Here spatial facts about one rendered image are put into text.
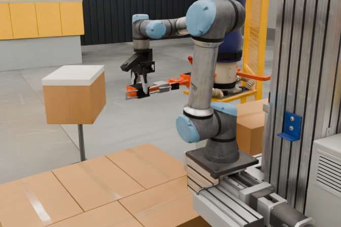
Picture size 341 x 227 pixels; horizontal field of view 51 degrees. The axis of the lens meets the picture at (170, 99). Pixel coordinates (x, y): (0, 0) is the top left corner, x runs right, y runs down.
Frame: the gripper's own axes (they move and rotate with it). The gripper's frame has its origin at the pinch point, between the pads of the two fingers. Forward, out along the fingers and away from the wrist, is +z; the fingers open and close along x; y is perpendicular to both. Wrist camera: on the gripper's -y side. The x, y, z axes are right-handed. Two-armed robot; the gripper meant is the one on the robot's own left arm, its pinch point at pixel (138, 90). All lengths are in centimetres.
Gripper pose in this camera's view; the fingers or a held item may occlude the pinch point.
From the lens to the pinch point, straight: 170.1
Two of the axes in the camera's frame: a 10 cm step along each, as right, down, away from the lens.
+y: 7.7, -1.9, 6.1
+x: -6.4, -2.2, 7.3
